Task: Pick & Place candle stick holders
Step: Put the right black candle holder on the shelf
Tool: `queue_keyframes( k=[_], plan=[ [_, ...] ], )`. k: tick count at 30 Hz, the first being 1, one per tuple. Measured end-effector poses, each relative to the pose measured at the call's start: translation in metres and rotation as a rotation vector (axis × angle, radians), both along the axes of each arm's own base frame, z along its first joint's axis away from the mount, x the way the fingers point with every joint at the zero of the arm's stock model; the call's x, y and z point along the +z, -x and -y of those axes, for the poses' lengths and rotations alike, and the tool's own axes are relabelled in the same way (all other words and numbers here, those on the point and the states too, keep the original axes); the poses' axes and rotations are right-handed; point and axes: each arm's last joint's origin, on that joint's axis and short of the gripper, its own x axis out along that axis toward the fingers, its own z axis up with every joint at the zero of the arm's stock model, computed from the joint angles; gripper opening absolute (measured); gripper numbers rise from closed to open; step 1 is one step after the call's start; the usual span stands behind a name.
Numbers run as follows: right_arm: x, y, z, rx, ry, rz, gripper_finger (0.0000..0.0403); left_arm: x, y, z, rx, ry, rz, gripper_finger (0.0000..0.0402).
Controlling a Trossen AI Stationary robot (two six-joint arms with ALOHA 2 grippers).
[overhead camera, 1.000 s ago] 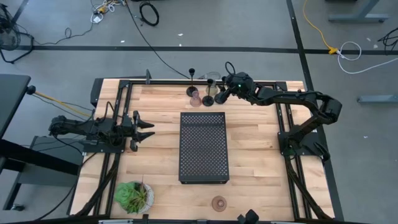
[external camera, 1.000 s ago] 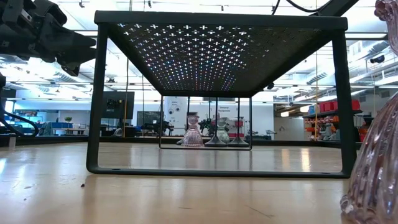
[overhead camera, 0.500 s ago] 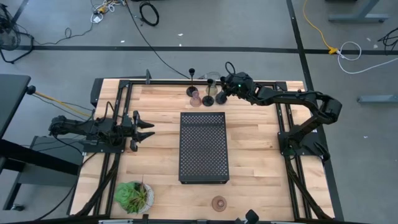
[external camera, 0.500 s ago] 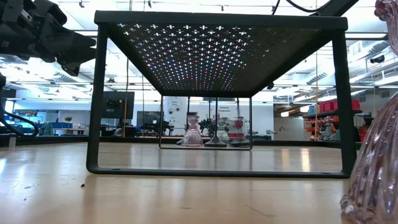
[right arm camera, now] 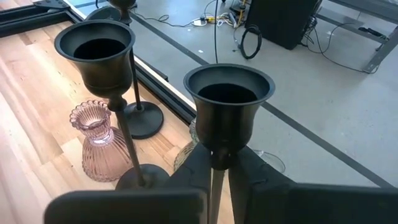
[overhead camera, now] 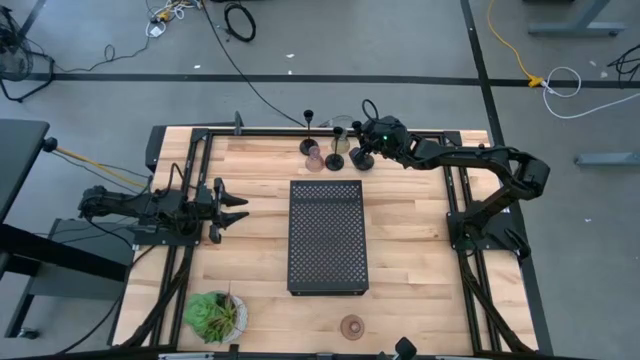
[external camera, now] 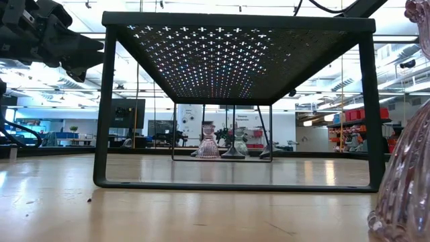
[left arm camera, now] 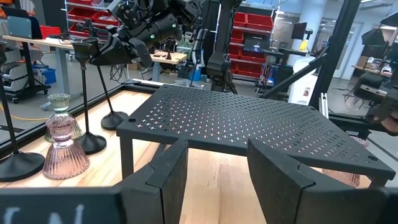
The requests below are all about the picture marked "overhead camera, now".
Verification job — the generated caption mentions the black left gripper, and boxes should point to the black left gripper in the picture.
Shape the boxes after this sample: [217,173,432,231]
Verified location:
[193,176,251,246]

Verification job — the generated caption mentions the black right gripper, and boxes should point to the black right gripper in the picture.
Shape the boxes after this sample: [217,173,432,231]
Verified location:
[353,114,412,157]

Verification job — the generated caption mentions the tall black candlestick holder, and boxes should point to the tall black candlestick holder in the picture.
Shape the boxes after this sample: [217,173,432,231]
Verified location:
[324,125,346,172]
[348,120,376,172]
[298,109,320,157]

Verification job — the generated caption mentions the clear ribbed glass candle holder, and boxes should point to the clear ribbed glass candle holder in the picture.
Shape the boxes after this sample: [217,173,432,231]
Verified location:
[329,134,352,156]

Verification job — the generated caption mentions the black perforated metal riser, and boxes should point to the black perforated metal riser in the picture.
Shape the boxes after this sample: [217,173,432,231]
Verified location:
[286,179,371,298]

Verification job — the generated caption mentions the green plant in white pot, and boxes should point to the green plant in white pot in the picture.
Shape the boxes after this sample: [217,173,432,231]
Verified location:
[182,289,249,345]

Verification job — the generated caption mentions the black desk base beam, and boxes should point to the black desk base beam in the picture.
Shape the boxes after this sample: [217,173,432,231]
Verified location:
[0,222,130,341]

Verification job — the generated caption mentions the black desk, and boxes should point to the black desk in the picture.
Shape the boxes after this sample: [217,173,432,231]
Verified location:
[0,118,51,224]

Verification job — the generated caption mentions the grey desk leg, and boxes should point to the grey desk leg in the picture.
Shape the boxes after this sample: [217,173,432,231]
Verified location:
[522,0,626,37]

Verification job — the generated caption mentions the grey desk foot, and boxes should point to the grey desk foot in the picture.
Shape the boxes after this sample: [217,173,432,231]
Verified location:
[574,152,640,167]

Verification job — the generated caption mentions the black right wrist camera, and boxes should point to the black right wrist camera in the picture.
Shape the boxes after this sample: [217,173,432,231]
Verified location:
[372,119,404,149]

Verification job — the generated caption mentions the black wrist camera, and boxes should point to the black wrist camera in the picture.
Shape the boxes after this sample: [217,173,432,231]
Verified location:
[194,187,215,223]
[372,119,404,149]

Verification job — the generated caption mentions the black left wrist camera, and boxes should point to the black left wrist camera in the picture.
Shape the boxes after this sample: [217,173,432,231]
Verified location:
[194,187,215,223]

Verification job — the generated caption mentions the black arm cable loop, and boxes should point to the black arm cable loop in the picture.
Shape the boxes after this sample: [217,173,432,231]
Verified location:
[168,161,201,194]

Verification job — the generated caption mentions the black aluminium rig frame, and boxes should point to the black aluminium rig frame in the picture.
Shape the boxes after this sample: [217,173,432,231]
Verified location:
[110,124,555,357]

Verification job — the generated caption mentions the yellow sleeved cable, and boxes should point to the yellow sleeved cable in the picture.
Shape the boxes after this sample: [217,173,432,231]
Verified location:
[54,146,149,190]

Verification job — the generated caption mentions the long black floor cable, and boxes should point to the long black floor cable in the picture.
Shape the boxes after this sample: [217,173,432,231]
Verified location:
[199,0,307,128]

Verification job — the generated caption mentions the yellow extension cable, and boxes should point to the yellow extension cable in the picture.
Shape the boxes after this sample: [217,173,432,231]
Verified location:
[487,0,545,89]

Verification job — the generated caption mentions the grey floor base plate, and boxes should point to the grey floor base plate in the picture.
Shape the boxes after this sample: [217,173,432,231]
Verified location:
[29,217,136,301]

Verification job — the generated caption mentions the coiled black cable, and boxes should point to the coiled black cable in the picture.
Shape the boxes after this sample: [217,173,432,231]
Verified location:
[223,2,257,43]

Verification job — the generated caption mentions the thin black fan cable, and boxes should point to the thin black fan cable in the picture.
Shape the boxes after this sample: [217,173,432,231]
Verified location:
[49,35,152,74]

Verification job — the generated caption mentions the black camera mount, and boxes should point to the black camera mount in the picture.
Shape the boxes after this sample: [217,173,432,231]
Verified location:
[394,336,419,360]

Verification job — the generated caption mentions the white floor cable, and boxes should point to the white floor cable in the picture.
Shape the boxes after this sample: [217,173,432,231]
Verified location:
[542,66,640,120]

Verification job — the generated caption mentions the black cable bundle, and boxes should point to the black cable bundle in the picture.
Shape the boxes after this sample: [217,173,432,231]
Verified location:
[607,43,640,84]

